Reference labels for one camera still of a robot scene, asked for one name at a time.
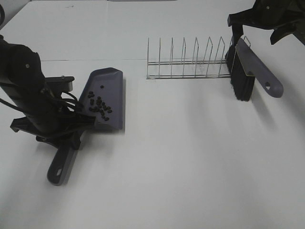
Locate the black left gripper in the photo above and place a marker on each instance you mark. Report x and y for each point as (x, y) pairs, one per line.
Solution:
(47, 115)

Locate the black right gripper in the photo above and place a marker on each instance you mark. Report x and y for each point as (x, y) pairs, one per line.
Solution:
(281, 15)

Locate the pile of coffee beans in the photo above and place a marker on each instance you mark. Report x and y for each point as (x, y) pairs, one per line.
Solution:
(98, 105)

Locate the purple hand brush black bristles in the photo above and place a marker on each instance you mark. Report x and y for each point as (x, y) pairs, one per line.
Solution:
(245, 67)

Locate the purple plastic dustpan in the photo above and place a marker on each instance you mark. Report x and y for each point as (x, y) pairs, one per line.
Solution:
(108, 83)

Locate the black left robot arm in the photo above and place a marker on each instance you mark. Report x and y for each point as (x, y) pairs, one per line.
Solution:
(17, 62)

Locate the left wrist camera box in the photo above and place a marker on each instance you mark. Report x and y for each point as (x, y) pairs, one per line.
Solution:
(60, 84)

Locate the chrome wire dish rack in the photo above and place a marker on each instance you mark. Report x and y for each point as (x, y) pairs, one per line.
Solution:
(194, 61)

